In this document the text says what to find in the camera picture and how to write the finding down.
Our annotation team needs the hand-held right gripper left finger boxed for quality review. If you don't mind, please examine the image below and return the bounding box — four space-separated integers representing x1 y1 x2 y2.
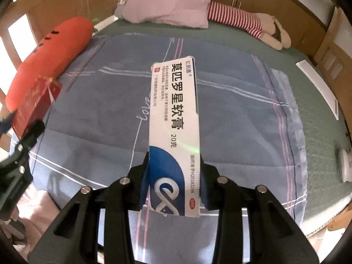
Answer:
27 151 150 264

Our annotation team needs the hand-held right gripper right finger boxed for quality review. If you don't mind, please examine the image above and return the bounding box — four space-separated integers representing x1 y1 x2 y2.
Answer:
199 154 317 264

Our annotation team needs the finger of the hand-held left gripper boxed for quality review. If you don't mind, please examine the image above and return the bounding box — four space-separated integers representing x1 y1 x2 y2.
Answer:
15 120 46 156
0 115 15 137

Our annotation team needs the red box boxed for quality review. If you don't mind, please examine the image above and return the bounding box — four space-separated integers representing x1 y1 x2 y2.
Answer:
12 75 62 138

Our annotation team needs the white blue ointment box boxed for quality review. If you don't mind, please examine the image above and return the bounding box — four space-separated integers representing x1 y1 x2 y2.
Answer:
148 56 203 218

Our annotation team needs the blue plaid blanket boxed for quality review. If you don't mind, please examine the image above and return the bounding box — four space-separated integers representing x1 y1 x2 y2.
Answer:
28 34 308 264

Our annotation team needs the orange carrot pillow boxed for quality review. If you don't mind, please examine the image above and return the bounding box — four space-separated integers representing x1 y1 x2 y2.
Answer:
5 16 94 113

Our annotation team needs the green bed sheet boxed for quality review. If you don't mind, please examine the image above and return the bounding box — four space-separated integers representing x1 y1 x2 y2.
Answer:
92 16 352 223

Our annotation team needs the small white appliance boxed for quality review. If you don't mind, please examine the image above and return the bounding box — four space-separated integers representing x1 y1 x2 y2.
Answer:
337 148 352 183

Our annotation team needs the long white board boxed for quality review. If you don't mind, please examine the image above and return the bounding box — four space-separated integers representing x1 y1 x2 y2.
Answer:
295 60 339 121

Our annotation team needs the striped plush rabbit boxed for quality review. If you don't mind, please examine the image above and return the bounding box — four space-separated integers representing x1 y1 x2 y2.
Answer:
206 1 292 51

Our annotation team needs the pink pillow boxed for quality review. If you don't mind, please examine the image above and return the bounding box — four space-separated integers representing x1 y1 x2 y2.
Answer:
120 0 215 29

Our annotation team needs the wooden bed frame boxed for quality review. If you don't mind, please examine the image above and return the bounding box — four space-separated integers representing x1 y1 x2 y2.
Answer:
0 0 352 242

